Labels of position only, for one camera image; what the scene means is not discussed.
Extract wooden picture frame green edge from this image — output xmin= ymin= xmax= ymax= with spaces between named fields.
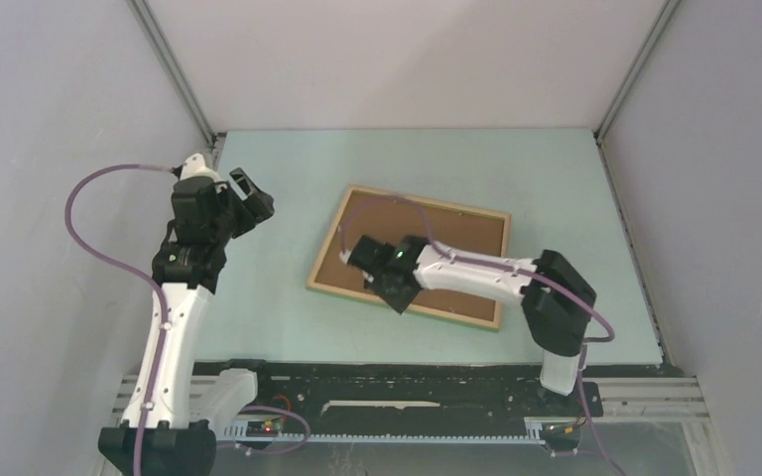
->
xmin=306 ymin=184 xmax=512 ymax=332

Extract brown cardboard backing board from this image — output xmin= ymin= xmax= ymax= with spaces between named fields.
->
xmin=315 ymin=191 xmax=506 ymax=325

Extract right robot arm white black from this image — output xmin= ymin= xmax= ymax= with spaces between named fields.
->
xmin=339 ymin=235 xmax=596 ymax=415

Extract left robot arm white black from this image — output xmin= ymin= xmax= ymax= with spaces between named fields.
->
xmin=98 ymin=168 xmax=274 ymax=475

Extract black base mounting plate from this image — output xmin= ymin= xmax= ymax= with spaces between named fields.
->
xmin=193 ymin=359 xmax=603 ymax=441

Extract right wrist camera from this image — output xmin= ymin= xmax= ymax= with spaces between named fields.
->
xmin=338 ymin=249 xmax=352 ymax=266

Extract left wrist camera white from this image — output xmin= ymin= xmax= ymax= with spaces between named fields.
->
xmin=172 ymin=153 xmax=221 ymax=191

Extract left aluminium corner post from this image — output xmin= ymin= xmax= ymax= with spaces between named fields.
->
xmin=126 ymin=0 xmax=217 ymax=145

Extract aluminium corner post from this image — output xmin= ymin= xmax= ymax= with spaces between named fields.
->
xmin=594 ymin=0 xmax=684 ymax=146
xmin=126 ymin=0 xmax=217 ymax=145

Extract aluminium rail base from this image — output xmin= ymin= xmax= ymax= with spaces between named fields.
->
xmin=109 ymin=373 xmax=711 ymax=445

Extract right aluminium corner post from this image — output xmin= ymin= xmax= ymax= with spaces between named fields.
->
xmin=594 ymin=0 xmax=684 ymax=146

